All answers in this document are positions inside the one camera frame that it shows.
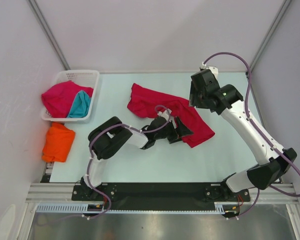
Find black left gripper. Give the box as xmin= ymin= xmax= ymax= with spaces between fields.
xmin=154 ymin=116 xmax=193 ymax=144

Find red t shirt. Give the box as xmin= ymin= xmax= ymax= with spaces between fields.
xmin=41 ymin=80 xmax=94 ymax=118
xmin=127 ymin=83 xmax=215 ymax=148

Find white plastic laundry basket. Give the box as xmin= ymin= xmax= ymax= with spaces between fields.
xmin=41 ymin=69 xmax=100 ymax=123

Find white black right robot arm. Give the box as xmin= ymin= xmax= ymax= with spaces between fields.
xmin=189 ymin=67 xmax=297 ymax=201

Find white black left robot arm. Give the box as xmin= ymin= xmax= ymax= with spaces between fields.
xmin=80 ymin=116 xmax=194 ymax=200

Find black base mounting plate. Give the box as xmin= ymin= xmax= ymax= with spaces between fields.
xmin=71 ymin=181 xmax=251 ymax=211

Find teal t shirt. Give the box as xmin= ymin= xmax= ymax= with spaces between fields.
xmin=67 ymin=90 xmax=91 ymax=119

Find orange folded t shirt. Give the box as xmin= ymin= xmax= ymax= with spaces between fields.
xmin=41 ymin=122 xmax=76 ymax=163

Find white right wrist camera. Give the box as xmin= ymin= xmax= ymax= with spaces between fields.
xmin=199 ymin=62 xmax=219 ymax=79

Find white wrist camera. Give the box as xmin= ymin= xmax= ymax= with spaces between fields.
xmin=199 ymin=62 xmax=219 ymax=79
xmin=157 ymin=108 xmax=177 ymax=129

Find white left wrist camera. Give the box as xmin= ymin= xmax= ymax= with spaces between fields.
xmin=157 ymin=108 xmax=177 ymax=129

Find white slotted cable duct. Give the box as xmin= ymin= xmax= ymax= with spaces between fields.
xmin=36 ymin=203 xmax=238 ymax=215

